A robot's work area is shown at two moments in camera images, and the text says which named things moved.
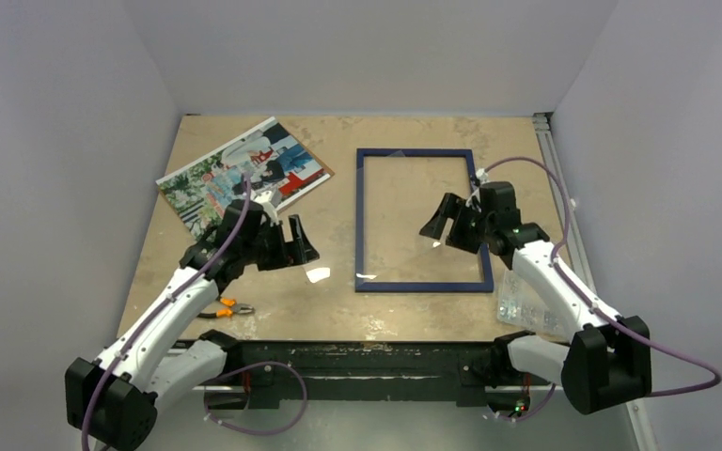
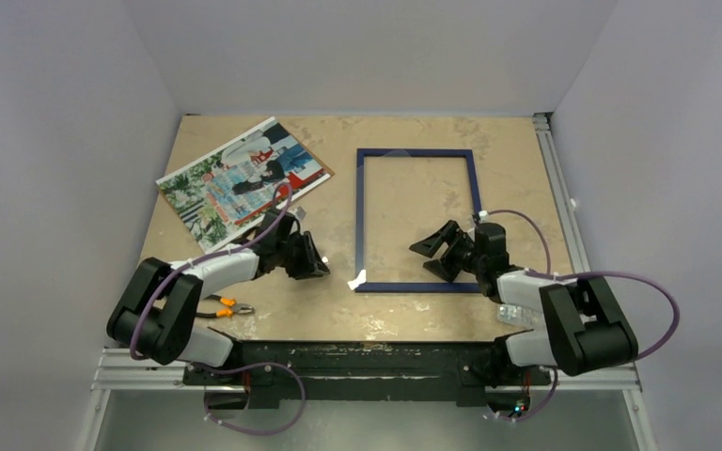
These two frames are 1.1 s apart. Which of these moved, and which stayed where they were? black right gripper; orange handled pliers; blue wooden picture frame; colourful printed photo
Moved: black right gripper
Stayed: colourful printed photo; blue wooden picture frame; orange handled pliers
